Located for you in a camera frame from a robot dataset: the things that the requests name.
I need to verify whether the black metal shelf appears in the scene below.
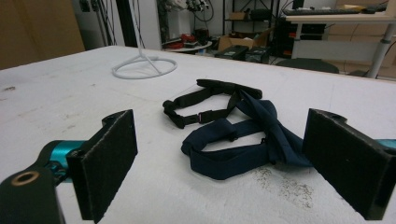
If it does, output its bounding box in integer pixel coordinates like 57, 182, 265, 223
222, 0, 276, 35

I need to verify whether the black keyboard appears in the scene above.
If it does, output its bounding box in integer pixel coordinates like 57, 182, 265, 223
282, 8, 362, 17

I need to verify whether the round white table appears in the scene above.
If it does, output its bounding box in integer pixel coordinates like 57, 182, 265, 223
163, 40, 213, 53

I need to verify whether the desk with white legs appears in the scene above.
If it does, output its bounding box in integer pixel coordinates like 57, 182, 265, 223
284, 4, 396, 78

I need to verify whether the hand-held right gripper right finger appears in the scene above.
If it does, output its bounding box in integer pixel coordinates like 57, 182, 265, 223
302, 107, 396, 221

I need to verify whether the bench power supply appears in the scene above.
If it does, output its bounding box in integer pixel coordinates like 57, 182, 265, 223
244, 46, 272, 64
214, 45, 250, 62

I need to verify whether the white foam mat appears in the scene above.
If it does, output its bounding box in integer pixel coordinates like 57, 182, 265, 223
0, 46, 396, 224

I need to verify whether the white wire display rack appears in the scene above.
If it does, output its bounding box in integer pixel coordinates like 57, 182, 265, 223
111, 46, 178, 80

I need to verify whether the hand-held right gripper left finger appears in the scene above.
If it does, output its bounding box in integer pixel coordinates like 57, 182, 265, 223
65, 108, 138, 224

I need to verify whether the brown wooden panel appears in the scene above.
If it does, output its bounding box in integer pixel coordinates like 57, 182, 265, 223
0, 0, 86, 71

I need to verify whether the black frame post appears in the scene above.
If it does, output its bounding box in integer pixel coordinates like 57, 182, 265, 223
116, 0, 138, 48

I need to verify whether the open cardboard box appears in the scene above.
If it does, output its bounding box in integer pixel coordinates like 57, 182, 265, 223
218, 27, 273, 52

